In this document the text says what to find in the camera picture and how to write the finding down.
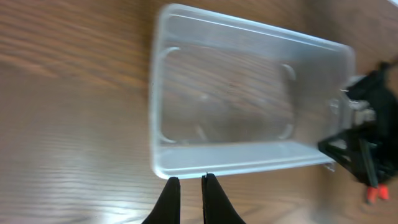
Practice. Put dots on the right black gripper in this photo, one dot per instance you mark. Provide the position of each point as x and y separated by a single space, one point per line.
350 148

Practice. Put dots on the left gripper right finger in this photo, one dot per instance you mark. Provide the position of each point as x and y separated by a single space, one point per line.
217 209

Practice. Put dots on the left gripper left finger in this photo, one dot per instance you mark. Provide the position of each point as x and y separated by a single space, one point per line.
167 207

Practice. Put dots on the clear plastic container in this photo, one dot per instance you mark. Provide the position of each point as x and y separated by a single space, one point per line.
232 96

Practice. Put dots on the red-handled pliers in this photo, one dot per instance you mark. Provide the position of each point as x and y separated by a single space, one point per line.
372 193

